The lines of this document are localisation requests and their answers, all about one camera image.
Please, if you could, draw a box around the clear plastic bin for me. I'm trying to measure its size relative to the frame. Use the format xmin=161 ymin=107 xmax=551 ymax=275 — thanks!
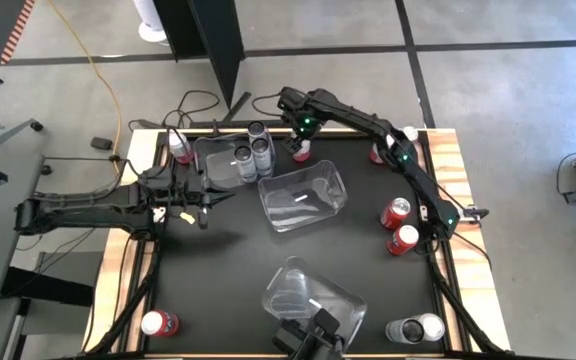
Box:
xmin=261 ymin=255 xmax=368 ymax=357
xmin=257 ymin=159 xmax=348 ymax=234
xmin=192 ymin=133 xmax=279 ymax=192

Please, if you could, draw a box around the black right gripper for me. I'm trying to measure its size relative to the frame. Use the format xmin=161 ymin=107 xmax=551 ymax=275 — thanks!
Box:
xmin=281 ymin=112 xmax=323 ymax=154

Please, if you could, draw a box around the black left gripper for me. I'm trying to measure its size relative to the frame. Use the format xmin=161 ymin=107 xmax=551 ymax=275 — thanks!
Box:
xmin=180 ymin=169 xmax=237 ymax=231

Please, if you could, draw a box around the long black floor bar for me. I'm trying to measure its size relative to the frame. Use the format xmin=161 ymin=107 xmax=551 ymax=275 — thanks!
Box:
xmin=189 ymin=118 xmax=289 ymax=129

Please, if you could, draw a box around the grey desk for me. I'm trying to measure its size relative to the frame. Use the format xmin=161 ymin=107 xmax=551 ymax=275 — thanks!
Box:
xmin=0 ymin=144 xmax=45 ymax=307

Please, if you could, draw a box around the wood and black table frame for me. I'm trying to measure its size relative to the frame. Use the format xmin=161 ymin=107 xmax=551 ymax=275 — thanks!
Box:
xmin=81 ymin=127 xmax=512 ymax=360

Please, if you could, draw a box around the black boxy object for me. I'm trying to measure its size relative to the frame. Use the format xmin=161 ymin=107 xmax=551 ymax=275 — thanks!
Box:
xmin=271 ymin=308 xmax=345 ymax=360

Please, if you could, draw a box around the white pedestal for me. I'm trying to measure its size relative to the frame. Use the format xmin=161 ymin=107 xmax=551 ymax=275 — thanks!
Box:
xmin=132 ymin=0 xmax=169 ymax=44

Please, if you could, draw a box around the white red sparkling water can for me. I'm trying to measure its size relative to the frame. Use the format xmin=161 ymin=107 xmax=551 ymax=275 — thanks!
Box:
xmin=167 ymin=130 xmax=195 ymax=165
xmin=368 ymin=134 xmax=397 ymax=165
xmin=291 ymin=138 xmax=313 ymax=164

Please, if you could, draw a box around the black partition panel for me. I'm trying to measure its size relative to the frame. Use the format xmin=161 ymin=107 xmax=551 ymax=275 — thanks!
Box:
xmin=152 ymin=0 xmax=247 ymax=110

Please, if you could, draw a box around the white-topped soda can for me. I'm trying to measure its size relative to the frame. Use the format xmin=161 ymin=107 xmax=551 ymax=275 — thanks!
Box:
xmin=415 ymin=312 xmax=447 ymax=343

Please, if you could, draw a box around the silver black clamp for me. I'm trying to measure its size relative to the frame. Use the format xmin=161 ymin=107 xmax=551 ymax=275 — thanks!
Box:
xmin=460 ymin=206 xmax=490 ymax=221

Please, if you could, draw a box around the yellow cable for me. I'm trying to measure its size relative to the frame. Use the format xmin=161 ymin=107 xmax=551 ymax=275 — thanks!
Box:
xmin=46 ymin=0 xmax=123 ymax=176

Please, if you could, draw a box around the white Celsius energy drink can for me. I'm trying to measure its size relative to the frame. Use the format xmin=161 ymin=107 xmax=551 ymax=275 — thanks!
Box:
xmin=384 ymin=317 xmax=425 ymax=345
xmin=233 ymin=144 xmax=259 ymax=184
xmin=251 ymin=137 xmax=277 ymax=177
xmin=246 ymin=120 xmax=270 ymax=150

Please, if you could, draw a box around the red Fanta strawberry can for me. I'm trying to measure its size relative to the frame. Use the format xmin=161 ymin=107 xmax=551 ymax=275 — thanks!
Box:
xmin=386 ymin=224 xmax=420 ymax=257
xmin=379 ymin=197 xmax=412 ymax=230
xmin=400 ymin=124 xmax=420 ymax=146
xmin=140 ymin=309 xmax=181 ymax=338

